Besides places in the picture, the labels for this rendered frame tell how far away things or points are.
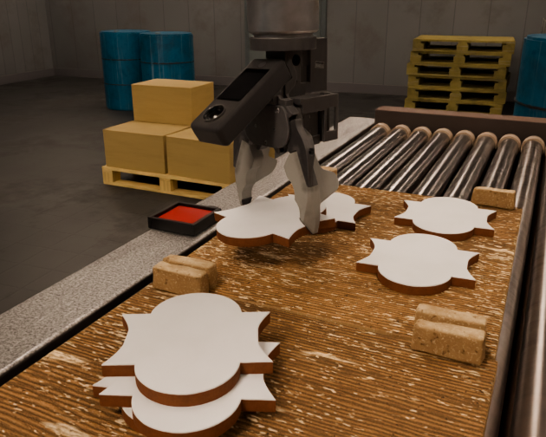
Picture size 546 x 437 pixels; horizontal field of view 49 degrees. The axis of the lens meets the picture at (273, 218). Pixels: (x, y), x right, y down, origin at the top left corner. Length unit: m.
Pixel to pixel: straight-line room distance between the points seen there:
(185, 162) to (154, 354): 3.39
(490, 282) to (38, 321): 0.47
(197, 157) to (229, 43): 5.01
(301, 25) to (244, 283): 0.27
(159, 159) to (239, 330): 3.48
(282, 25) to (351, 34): 7.44
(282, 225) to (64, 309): 0.25
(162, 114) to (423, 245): 3.63
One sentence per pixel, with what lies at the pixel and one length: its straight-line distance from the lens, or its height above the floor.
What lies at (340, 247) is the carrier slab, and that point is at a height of 0.94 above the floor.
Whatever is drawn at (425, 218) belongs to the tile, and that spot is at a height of 0.95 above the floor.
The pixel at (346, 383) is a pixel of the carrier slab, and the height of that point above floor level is 0.94.
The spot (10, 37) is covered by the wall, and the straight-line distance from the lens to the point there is 9.75.
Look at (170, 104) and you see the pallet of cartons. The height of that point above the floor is 0.51.
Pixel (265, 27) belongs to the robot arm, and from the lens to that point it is 0.63.
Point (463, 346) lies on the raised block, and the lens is 0.52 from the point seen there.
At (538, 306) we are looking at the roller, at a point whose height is 0.92.
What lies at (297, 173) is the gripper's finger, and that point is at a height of 1.04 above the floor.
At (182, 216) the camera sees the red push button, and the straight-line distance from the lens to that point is 0.85.
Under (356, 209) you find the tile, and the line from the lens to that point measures 0.82.
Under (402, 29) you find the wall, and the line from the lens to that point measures 7.93.
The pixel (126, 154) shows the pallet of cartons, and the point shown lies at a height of 0.22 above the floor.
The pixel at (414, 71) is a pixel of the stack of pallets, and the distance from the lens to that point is 6.92.
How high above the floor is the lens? 1.22
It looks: 21 degrees down
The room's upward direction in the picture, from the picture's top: straight up
